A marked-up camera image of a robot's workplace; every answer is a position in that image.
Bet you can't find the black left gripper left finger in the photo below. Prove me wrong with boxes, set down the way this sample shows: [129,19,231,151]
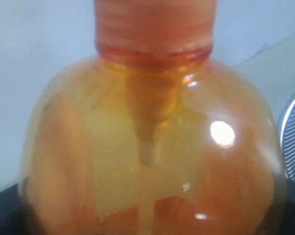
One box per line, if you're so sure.
[0,184,28,235]

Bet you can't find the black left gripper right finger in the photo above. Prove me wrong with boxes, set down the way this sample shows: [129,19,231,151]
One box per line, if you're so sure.
[283,180,295,235]

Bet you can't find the orange pump soap bottle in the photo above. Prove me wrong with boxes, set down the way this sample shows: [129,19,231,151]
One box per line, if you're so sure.
[18,0,287,235]

